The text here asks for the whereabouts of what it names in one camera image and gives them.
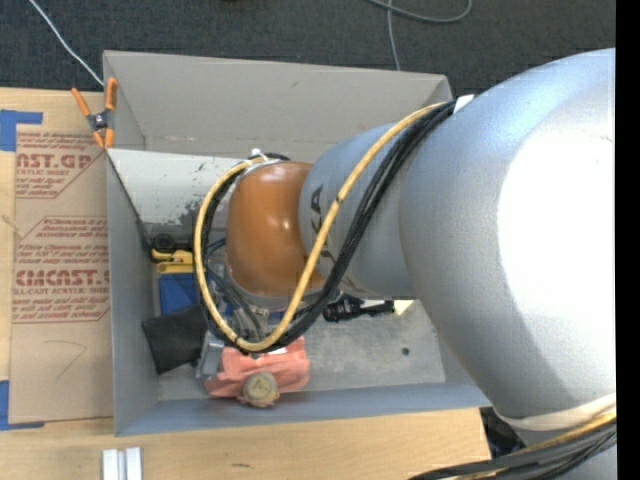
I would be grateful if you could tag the black cloth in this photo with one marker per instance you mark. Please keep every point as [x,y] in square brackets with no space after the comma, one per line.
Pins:
[175,338]

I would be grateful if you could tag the tan round toy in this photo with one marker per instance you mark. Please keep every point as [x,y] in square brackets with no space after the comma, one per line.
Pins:
[259,389]

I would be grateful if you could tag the blue box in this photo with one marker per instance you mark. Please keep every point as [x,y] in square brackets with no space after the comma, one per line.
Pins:
[177,293]

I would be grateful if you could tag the pink cloth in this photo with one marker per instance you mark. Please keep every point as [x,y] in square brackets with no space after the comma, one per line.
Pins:
[285,368]

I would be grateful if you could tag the yellow and black tool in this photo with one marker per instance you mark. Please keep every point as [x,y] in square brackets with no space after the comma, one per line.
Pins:
[172,263]

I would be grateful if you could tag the brown cardboard board red print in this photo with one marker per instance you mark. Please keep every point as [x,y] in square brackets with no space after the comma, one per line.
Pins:
[60,358]

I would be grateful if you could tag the grey metal bin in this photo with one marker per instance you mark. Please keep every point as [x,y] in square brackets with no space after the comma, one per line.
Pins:
[370,348]

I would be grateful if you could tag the black cylinder on white bracket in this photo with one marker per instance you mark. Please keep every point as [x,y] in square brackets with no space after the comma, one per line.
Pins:
[345,310]

